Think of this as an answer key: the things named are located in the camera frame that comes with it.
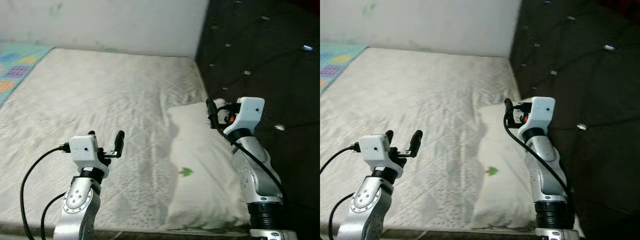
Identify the teal blanket colourful hearts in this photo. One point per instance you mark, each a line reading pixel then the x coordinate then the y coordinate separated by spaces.
pixel 335 62
pixel 17 65

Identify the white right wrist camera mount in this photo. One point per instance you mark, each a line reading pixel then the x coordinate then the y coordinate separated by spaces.
pixel 540 111
pixel 247 112

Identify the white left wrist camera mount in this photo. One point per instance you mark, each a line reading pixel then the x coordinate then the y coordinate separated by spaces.
pixel 372 146
pixel 82 147

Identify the black tufted headboard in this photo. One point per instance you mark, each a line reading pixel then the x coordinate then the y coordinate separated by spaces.
pixel 270 60
pixel 585 65

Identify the white pillow green tree print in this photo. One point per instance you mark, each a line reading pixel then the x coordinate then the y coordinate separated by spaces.
pixel 500 150
pixel 200 150

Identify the white quilted mattress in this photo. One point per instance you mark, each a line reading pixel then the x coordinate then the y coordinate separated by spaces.
pixel 100 100
pixel 415 100

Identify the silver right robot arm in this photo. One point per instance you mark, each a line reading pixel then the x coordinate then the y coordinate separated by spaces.
pixel 545 170
pixel 255 175

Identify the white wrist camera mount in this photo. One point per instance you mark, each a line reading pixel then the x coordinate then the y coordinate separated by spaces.
pixel 247 112
pixel 372 146
pixel 82 147
pixel 540 111

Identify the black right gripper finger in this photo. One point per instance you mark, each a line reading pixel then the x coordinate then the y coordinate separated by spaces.
pixel 211 107
pixel 508 106

